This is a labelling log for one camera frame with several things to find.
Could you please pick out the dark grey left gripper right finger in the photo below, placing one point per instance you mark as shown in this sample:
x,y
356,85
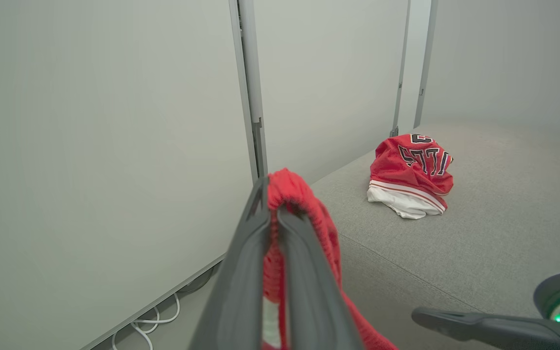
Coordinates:
x,y
309,287

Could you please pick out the red jersey with black lettering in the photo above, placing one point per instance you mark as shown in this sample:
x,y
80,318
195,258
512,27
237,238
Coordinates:
x,y
406,165

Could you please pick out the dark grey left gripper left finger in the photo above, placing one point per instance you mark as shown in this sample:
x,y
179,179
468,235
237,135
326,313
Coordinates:
x,y
241,272

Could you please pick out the grey fabric sofa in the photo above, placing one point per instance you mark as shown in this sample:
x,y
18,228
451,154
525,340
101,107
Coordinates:
x,y
479,233

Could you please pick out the red garment with white trim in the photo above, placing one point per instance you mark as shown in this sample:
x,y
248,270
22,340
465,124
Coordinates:
x,y
292,189

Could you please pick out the large white partition panel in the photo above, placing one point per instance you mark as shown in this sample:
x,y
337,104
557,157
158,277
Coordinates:
x,y
90,146

